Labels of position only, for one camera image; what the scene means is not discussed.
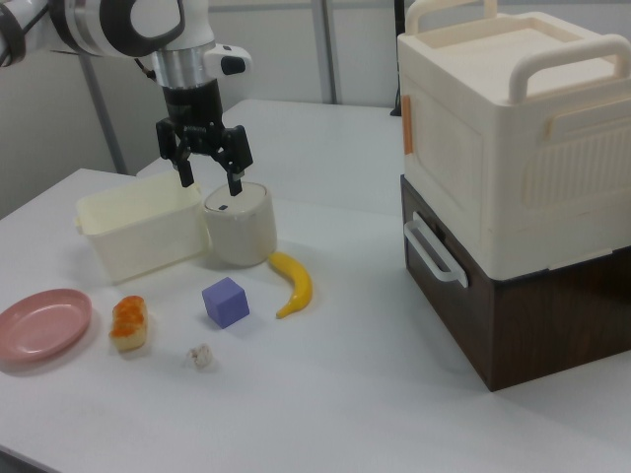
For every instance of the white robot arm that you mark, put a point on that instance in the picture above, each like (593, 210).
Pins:
(113, 24)

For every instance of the pink plate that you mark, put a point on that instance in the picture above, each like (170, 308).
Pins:
(42, 325)

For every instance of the orange strip on cream box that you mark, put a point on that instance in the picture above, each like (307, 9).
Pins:
(408, 128)

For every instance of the crumpled paper ball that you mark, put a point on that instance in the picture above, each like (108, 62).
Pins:
(199, 356)

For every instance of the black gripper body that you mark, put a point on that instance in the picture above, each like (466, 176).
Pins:
(194, 113)

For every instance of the yellow banana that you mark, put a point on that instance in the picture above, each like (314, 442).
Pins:
(298, 286)

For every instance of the small beige lidded trash can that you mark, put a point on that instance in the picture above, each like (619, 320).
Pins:
(241, 231)

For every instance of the cream open plastic bin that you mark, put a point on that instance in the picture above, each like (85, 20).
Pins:
(143, 236)

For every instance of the dark brown wooden box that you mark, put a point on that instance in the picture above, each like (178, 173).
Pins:
(542, 325)

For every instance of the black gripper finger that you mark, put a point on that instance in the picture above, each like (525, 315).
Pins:
(185, 170)
(236, 157)

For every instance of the bread with orange topping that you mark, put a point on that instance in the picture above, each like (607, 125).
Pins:
(129, 322)

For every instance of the purple cube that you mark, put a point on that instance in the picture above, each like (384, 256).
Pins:
(224, 303)

